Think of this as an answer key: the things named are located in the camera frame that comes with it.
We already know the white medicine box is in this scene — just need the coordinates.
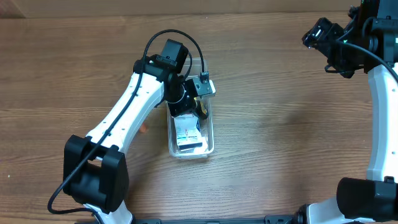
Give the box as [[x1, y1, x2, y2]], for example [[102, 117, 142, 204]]
[[174, 114, 203, 150]]

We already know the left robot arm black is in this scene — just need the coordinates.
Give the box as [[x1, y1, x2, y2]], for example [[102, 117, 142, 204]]
[[60, 39, 208, 223]]

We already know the dark syrup bottle white cap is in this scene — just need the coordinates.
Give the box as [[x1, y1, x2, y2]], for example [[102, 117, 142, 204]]
[[195, 100, 208, 120]]

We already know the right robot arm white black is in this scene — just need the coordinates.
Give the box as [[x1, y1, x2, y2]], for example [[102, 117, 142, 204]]
[[284, 0, 397, 224]]

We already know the orange tablet tube white cap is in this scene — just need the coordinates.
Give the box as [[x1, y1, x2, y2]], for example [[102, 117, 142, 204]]
[[139, 124, 147, 133]]

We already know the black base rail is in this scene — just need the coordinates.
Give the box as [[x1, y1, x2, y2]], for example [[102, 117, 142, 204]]
[[93, 213, 352, 224]]

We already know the clear plastic container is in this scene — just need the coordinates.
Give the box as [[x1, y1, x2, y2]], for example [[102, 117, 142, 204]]
[[166, 57, 215, 159]]

